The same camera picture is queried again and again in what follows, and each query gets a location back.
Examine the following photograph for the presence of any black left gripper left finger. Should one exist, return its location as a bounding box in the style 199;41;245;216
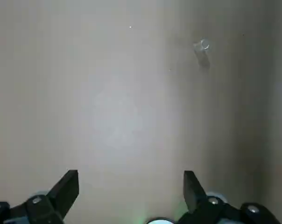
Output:
0;169;79;224

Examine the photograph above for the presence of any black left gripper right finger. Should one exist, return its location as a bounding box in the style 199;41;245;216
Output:
178;170;282;224

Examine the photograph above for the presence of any clear glass sample vial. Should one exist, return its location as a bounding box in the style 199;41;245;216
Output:
192;38;212;56

